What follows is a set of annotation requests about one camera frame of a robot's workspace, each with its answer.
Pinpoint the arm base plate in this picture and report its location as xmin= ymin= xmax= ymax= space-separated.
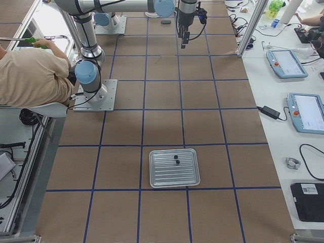
xmin=93 ymin=14 xmax=127 ymax=35
xmin=73 ymin=79 xmax=118 ymax=112

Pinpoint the blue teach pendant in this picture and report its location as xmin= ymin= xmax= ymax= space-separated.
xmin=287 ymin=93 xmax=323 ymax=135
xmin=266 ymin=50 xmax=308 ymax=79

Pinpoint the black rectangular plastic part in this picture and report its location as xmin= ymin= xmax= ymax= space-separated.
xmin=161 ymin=20 xmax=171 ymax=25

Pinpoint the person in beige shirt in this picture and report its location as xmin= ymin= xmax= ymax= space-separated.
xmin=1 ymin=39 xmax=75 ymax=108

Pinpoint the roll of clear tape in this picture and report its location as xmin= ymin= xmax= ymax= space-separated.
xmin=286 ymin=157 xmax=301 ymax=170

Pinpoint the near blue teach pendant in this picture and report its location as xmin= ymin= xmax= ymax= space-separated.
xmin=287 ymin=93 xmax=323 ymax=135

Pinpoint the far blue teach pendant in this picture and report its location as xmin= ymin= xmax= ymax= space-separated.
xmin=266 ymin=50 xmax=308 ymax=79

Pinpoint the aluminium frame post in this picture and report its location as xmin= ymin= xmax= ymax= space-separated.
xmin=236 ymin=0 xmax=267 ymax=57

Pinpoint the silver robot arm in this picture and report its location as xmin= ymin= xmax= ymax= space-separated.
xmin=93 ymin=1 xmax=199 ymax=49
xmin=55 ymin=1 xmax=175 ymax=104

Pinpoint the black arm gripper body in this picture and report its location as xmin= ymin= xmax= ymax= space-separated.
xmin=177 ymin=10 xmax=194 ymax=38

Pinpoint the black power adapter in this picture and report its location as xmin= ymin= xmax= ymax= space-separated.
xmin=262 ymin=106 xmax=280 ymax=119

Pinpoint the white chair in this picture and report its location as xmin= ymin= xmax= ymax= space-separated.
xmin=27 ymin=102 xmax=67 ymax=141

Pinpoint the black laptop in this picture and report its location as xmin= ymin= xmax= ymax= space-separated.
xmin=290 ymin=183 xmax=323 ymax=222

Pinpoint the silver ribbed metal tray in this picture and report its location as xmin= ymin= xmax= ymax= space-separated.
xmin=149 ymin=148 xmax=200 ymax=188

